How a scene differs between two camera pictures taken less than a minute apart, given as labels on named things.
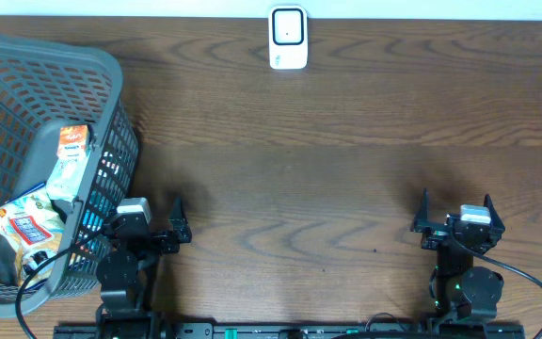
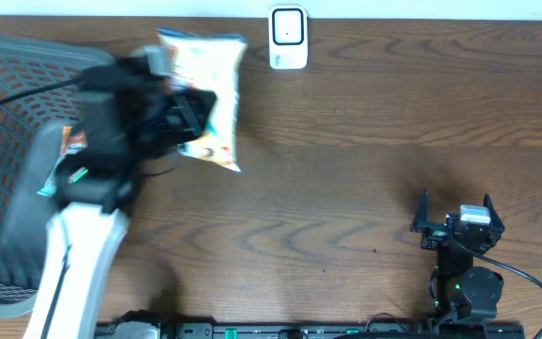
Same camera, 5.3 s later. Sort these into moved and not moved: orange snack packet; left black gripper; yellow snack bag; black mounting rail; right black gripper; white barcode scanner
Moved: left black gripper; yellow snack bag
Not moved: right black gripper; black mounting rail; orange snack packet; white barcode scanner
